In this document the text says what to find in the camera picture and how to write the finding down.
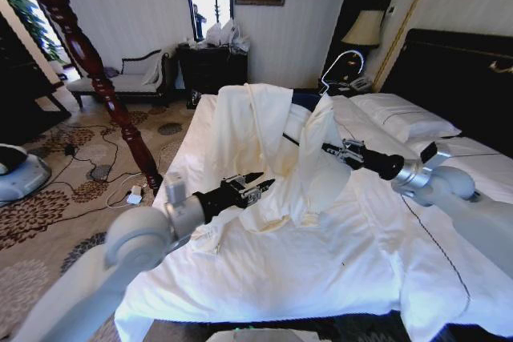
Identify person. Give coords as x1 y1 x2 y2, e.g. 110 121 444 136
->
192 3 208 41

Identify white rounded machine base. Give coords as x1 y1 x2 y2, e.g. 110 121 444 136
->
0 143 53 203

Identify dark wooden headboard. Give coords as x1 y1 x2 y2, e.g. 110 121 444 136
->
379 28 513 151

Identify black hanger with silver hook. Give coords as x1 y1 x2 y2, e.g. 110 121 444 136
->
281 50 367 151

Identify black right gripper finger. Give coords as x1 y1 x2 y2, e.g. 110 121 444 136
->
322 139 366 154
325 148 364 168

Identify white floor cable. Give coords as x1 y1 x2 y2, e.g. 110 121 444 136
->
105 172 150 209

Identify green potted plant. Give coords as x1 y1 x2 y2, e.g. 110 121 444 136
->
2 0 66 63

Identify white chaise with dark frame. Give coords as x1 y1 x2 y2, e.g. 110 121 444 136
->
65 48 174 109

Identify white plastic bags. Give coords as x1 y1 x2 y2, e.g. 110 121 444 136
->
204 17 252 54

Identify dark wooden dresser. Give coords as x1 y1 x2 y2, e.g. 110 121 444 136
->
175 42 249 99

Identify white pillow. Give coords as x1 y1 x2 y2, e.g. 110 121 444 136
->
351 93 463 143

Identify white robot front shell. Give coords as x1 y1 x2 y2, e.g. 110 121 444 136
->
207 328 310 342

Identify red wooden coat stand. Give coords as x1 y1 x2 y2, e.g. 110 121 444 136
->
10 0 164 199

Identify bed with white bedding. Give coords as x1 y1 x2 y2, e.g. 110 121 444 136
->
114 91 513 342

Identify floral patterned rug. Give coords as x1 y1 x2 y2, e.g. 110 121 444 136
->
0 100 194 342

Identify black floor cable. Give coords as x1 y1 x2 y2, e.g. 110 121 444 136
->
39 123 164 199

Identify dark blue bed runner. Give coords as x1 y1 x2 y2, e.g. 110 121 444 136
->
291 91 322 110

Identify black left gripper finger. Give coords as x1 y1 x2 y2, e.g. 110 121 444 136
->
224 171 265 188
239 178 277 207

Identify table lamp with cream shade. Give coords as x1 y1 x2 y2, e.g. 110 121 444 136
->
341 9 386 63

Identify white power adapter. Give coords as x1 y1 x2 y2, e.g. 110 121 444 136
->
125 184 146 204

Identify white desk telephone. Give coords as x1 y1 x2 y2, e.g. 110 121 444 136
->
347 75 374 93

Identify cream robe garment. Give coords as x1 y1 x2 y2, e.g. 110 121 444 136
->
191 82 346 255

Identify dark wooden cabinet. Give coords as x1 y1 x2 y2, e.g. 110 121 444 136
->
0 9 72 147

